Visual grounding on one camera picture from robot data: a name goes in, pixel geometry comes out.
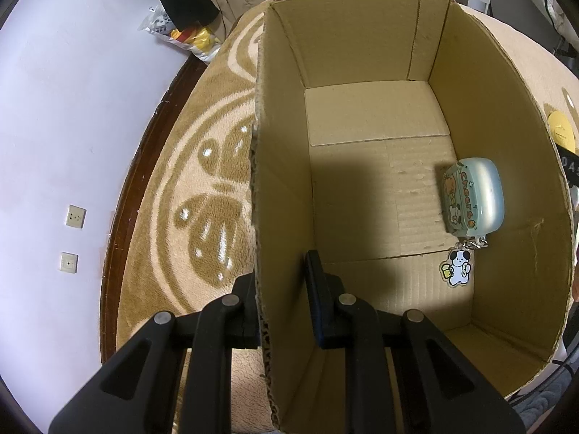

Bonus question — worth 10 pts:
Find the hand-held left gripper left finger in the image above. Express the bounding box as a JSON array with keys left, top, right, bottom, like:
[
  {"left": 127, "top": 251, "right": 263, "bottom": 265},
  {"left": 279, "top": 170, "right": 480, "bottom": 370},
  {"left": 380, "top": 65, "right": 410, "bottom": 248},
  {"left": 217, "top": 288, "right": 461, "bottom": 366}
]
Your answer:
[{"left": 47, "top": 273, "right": 261, "bottom": 434}]

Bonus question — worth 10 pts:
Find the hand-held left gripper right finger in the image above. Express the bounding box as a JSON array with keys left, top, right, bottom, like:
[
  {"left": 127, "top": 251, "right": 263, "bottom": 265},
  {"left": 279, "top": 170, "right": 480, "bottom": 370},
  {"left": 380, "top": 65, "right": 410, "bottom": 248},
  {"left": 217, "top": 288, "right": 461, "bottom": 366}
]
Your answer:
[{"left": 304, "top": 250, "right": 528, "bottom": 434}]

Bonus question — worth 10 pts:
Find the yellow round disc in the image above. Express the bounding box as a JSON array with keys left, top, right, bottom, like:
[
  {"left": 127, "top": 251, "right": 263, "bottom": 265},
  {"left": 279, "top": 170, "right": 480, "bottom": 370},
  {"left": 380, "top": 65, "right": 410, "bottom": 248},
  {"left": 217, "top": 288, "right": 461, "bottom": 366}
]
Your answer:
[{"left": 547, "top": 111, "right": 578, "bottom": 154}]

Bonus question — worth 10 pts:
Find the pale blue earbud case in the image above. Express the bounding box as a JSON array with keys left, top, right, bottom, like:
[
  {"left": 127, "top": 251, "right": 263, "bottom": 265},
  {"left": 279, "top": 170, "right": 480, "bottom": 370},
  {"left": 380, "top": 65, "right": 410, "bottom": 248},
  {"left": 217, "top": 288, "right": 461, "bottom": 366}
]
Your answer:
[{"left": 439, "top": 157, "right": 505, "bottom": 289}]

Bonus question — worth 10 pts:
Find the cardboard box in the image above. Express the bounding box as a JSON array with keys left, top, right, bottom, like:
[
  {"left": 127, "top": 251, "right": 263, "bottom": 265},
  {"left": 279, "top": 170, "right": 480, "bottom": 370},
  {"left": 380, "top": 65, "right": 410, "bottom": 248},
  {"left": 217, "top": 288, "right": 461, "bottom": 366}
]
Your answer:
[{"left": 249, "top": 0, "right": 575, "bottom": 432}]

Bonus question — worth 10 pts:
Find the beige brown patterned blanket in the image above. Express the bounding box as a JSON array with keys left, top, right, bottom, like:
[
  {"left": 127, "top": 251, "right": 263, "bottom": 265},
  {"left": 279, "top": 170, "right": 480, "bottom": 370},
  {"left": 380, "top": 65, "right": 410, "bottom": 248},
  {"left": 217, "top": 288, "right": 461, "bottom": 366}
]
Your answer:
[{"left": 115, "top": 0, "right": 579, "bottom": 434}]

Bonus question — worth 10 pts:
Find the grey textured cloth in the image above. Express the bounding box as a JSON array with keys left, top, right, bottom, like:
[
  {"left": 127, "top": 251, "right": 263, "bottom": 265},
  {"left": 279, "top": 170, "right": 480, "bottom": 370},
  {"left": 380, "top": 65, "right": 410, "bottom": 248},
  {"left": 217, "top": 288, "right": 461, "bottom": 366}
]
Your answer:
[{"left": 509, "top": 362, "right": 571, "bottom": 421}]

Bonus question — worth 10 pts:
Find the white yellow snack bag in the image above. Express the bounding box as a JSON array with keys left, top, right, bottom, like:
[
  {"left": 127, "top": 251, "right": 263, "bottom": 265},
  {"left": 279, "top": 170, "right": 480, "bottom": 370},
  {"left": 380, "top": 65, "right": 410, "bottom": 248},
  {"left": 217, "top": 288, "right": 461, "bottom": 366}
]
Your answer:
[{"left": 138, "top": 4, "right": 222, "bottom": 64}]

